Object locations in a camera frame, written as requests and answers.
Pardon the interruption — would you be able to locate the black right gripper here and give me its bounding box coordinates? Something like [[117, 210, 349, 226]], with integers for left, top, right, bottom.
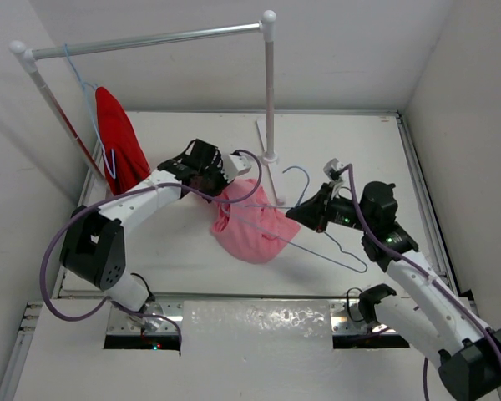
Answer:
[[286, 181, 372, 233]]

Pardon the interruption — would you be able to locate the light blue wire hanger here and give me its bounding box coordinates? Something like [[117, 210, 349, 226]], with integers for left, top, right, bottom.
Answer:
[[223, 165, 368, 273]]

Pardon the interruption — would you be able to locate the pink t shirt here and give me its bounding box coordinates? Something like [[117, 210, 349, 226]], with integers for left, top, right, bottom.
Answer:
[[210, 179, 300, 264]]

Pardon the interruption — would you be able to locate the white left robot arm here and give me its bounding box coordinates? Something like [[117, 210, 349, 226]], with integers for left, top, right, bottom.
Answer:
[[60, 140, 228, 312]]

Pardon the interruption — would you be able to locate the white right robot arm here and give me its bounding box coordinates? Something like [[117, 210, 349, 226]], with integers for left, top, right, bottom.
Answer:
[[286, 181, 501, 400]]

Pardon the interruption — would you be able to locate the red t shirt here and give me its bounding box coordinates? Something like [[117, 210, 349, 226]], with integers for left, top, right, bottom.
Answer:
[[95, 87, 151, 195]]

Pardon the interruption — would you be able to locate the light blue hanger with shirt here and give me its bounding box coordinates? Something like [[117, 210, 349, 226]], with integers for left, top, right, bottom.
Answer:
[[63, 43, 117, 179]]

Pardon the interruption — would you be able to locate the white clothes rack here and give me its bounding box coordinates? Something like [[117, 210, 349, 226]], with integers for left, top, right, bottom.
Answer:
[[8, 10, 286, 206]]

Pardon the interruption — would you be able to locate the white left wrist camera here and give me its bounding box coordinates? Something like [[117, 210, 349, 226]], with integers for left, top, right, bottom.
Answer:
[[223, 154, 251, 182]]

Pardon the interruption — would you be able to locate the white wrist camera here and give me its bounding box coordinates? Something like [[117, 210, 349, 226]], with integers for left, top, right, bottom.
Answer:
[[323, 158, 346, 183], [223, 154, 251, 182]]

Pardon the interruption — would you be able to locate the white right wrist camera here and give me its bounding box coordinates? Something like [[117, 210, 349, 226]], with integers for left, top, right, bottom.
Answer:
[[323, 158, 346, 183]]

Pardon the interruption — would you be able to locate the black right base cable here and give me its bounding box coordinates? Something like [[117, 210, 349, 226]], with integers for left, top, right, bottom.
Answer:
[[344, 284, 397, 335]]

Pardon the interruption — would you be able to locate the black base cable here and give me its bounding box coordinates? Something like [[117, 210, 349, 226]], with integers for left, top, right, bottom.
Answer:
[[131, 272, 158, 304], [344, 284, 397, 335]]

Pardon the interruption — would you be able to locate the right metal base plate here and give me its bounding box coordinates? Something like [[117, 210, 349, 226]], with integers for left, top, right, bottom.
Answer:
[[329, 299, 397, 336]]

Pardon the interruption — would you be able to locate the metal base plate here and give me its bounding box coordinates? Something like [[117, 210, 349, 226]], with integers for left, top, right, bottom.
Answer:
[[329, 299, 397, 336], [106, 302, 183, 336]]

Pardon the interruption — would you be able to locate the black left base cable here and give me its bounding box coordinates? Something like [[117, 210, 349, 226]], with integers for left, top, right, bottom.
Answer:
[[131, 272, 158, 304]]

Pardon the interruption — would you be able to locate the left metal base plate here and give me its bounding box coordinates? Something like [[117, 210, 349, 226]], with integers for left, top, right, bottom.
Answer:
[[106, 302, 183, 336]]

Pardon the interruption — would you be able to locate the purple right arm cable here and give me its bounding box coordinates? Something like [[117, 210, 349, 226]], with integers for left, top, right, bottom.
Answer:
[[337, 163, 501, 401]]

